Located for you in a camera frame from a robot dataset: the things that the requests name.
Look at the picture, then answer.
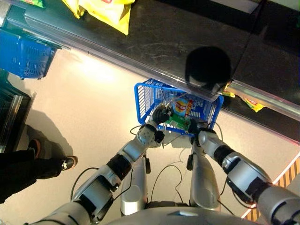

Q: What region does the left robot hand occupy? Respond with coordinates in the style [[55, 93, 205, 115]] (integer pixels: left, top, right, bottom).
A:
[[151, 104, 174, 125]]

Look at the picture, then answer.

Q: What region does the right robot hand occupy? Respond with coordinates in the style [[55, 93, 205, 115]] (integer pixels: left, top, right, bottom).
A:
[[187, 119, 207, 135]]

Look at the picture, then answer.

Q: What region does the blue plastic shopping basket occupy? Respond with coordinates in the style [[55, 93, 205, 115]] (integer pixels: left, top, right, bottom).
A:
[[0, 30, 57, 81], [134, 78, 225, 137]]

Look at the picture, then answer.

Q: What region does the blue yellow snack bag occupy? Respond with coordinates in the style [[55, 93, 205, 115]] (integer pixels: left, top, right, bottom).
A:
[[169, 97, 195, 118]]

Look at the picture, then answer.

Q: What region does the small yellow snack bag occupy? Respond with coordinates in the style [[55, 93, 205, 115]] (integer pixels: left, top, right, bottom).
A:
[[222, 83, 236, 98]]

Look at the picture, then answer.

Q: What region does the silver right robot leg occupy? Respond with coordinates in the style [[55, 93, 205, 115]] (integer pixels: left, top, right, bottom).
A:
[[189, 140, 221, 213]]

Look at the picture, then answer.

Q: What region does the silver robot leg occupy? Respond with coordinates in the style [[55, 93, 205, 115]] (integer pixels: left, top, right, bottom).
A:
[[189, 140, 221, 213], [120, 152, 149, 216]]

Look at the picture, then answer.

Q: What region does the yellow red snack bag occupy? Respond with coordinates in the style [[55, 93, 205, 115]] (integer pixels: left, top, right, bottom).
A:
[[240, 96, 266, 113]]

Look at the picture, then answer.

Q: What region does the silver left robot leg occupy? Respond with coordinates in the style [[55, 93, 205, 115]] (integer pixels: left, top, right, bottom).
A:
[[120, 152, 149, 216]]

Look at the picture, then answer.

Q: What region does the black shop shelf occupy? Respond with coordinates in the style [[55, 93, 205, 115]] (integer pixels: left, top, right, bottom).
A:
[[0, 0, 300, 143]]

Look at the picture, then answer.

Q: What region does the silver robot torso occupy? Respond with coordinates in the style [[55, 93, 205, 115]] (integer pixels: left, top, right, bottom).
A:
[[105, 206, 261, 225]]

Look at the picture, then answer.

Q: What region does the large yellow snack bag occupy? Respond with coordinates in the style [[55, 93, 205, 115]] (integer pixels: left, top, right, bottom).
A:
[[78, 0, 135, 36]]

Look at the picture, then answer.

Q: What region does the dark metal shelf unit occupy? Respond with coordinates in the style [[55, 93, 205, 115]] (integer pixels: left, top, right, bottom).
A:
[[0, 70, 37, 153]]

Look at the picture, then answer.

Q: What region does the person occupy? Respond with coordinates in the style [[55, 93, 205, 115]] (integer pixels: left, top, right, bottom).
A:
[[0, 138, 79, 204]]

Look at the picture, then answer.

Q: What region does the green snack bag red print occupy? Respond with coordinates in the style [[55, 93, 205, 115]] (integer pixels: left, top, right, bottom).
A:
[[18, 0, 45, 9]]

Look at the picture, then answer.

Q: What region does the thin black cable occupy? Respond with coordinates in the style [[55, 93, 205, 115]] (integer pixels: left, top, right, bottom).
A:
[[150, 165, 188, 204]]

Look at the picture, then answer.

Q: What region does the black cable loop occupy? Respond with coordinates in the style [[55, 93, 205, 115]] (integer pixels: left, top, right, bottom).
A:
[[70, 167, 100, 202]]

